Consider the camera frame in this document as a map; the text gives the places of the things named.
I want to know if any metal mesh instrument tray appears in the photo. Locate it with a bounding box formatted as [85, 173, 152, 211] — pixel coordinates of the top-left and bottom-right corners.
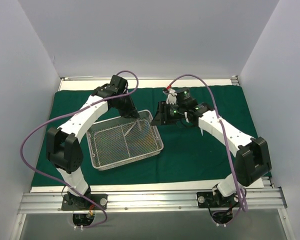
[86, 109, 164, 171]

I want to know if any green surgical drape cloth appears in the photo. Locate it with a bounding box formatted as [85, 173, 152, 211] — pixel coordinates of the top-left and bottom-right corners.
[36, 85, 257, 185]

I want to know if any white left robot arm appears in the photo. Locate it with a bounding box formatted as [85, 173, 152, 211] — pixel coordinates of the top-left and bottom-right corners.
[46, 75, 140, 210]

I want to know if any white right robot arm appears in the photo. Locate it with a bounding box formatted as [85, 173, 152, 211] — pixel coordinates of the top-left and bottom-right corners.
[151, 101, 272, 207]

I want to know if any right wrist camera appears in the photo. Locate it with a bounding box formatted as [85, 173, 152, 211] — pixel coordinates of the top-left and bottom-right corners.
[175, 87, 198, 108]

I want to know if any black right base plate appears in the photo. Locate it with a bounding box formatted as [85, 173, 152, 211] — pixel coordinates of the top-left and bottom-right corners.
[196, 191, 239, 209]

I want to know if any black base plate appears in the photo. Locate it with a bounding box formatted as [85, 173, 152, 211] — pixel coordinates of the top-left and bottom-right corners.
[61, 193, 108, 211]
[196, 191, 239, 209]

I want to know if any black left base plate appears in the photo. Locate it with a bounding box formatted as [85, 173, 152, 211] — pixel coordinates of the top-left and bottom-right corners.
[61, 193, 108, 211]

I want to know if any aluminium front rail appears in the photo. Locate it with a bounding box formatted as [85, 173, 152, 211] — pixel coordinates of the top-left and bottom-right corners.
[18, 188, 287, 214]

